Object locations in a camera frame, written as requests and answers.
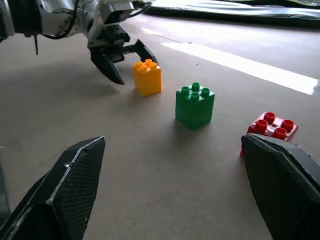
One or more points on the red toy brick cube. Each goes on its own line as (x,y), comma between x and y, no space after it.
(271,123)

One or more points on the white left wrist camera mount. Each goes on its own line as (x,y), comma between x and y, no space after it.
(116,13)

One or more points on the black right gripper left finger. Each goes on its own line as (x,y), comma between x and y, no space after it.
(57,197)

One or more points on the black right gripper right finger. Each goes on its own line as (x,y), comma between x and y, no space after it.
(282,190)

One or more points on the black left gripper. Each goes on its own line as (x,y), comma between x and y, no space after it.
(112,37)

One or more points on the orange toy brick cube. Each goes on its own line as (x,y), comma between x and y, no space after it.
(147,80)

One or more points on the green toy brick cube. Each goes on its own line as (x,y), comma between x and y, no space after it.
(195,110)

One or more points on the black floor mat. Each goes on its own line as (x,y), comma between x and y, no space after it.
(237,10)

